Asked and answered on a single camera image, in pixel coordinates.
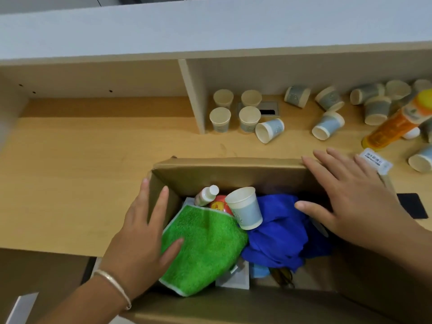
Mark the white barcode label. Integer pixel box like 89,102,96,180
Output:
359,148,393,175

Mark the black flat rectangular object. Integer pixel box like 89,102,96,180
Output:
396,193,429,220

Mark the silver desk cable grommet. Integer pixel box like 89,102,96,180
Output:
236,101,280,118

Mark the green microfibre towel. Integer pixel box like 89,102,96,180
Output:
158,205,249,297

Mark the white panel below desk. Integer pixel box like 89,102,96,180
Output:
5,292,40,324

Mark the person's right forearm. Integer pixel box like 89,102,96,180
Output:
388,221,432,294

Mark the person's right hand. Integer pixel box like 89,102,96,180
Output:
295,148,419,256

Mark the single white blue paper cup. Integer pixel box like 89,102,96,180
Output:
224,186,263,231

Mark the person's left hand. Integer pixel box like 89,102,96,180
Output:
98,179,185,299

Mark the beige wooden desk shelf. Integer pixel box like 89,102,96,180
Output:
0,41,432,135

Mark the light blue small item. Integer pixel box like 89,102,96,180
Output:
249,263,271,279

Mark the scattered group of paper cups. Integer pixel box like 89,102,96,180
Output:
209,79,432,173

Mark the grey partition panel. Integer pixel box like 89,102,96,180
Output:
0,0,432,62

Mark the brown cardboard box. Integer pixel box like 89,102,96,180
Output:
120,156,432,324

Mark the silver bracelet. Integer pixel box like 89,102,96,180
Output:
92,269,132,311

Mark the white flat packet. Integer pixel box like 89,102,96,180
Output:
215,259,250,290

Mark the red orange round toy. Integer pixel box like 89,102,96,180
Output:
209,195,234,216

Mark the orange bottle with yellow cap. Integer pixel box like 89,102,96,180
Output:
361,89,432,151

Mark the small white plastic bottle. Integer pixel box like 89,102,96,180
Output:
194,185,220,207

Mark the person's left forearm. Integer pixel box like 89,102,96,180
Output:
35,276,127,324

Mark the blue cloth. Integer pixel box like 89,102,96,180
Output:
241,193,334,272

